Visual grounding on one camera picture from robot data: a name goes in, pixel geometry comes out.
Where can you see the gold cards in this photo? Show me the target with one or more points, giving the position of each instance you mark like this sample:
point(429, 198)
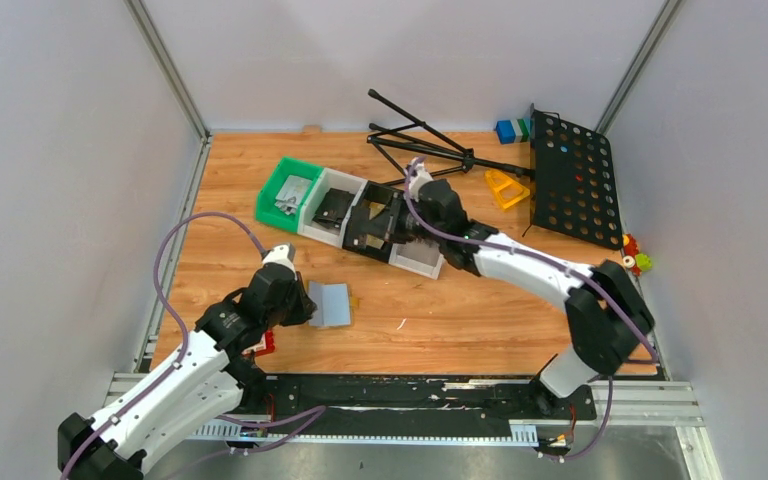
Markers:
point(372, 210)

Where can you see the yellow leather card holder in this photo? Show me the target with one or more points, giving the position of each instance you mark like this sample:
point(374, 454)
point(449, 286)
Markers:
point(333, 305)

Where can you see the black plastic bin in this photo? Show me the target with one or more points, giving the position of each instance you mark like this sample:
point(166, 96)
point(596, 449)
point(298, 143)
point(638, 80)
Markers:
point(377, 193)

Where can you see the red white small block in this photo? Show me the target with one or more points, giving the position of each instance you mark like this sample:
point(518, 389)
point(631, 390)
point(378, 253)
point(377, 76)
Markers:
point(265, 346)

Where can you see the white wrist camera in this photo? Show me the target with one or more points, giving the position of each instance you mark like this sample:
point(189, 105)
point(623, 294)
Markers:
point(417, 176)
point(282, 255)

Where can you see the blue green toy block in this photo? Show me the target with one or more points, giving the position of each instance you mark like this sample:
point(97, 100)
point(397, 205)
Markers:
point(513, 131)

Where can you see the red green toy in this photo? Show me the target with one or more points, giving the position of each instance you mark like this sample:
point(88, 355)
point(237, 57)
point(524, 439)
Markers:
point(634, 259)

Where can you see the black cards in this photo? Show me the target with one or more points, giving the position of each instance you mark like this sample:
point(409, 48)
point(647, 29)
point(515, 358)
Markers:
point(333, 209)

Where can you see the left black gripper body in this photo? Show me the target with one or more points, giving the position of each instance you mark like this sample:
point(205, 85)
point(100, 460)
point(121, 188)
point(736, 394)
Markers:
point(300, 302)

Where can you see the silver white cards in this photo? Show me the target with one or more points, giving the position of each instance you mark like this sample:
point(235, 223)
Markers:
point(292, 193)

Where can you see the black perforated stand tray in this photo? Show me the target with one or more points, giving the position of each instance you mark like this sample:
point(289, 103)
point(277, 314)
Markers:
point(573, 187)

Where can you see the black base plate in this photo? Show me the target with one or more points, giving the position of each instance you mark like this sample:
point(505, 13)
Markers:
point(414, 405)

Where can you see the yellow plastic triangle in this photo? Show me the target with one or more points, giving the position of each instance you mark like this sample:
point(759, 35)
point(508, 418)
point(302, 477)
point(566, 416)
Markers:
point(506, 191)

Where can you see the white bin with black cards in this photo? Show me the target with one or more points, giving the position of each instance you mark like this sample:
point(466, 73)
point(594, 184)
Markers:
point(330, 179)

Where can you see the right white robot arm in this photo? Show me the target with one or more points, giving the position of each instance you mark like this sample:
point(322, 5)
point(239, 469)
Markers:
point(606, 316)

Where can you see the green plastic bin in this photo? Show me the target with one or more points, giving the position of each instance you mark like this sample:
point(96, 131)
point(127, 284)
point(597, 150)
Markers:
point(265, 210)

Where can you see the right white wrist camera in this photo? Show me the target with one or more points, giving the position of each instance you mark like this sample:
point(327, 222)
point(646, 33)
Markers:
point(417, 176)

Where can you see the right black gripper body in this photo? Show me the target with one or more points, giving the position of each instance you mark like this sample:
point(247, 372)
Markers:
point(388, 222)

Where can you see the black folded music stand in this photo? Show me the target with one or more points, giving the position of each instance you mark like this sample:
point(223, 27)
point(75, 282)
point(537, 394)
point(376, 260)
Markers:
point(418, 137)

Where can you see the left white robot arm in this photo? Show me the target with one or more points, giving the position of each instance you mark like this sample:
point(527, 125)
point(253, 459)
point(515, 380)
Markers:
point(208, 375)

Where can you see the white bin with card holders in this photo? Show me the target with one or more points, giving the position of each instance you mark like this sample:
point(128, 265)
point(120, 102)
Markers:
point(419, 257)

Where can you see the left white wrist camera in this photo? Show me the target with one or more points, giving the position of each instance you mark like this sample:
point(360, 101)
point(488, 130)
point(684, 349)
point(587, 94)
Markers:
point(282, 255)

